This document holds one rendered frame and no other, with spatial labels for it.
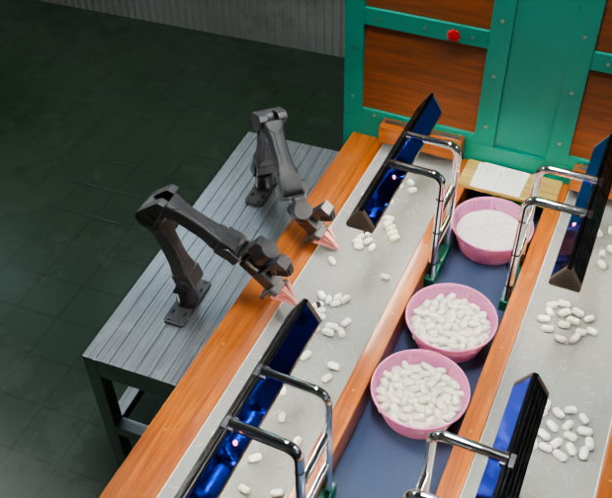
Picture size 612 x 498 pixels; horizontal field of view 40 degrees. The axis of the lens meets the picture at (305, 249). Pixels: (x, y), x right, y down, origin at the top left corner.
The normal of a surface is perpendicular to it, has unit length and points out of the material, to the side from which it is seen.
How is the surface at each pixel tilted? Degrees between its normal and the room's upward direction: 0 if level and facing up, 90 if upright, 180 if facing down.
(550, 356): 0
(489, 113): 90
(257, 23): 90
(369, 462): 0
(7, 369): 0
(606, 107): 90
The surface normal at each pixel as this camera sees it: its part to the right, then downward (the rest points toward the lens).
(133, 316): -0.02, -0.72
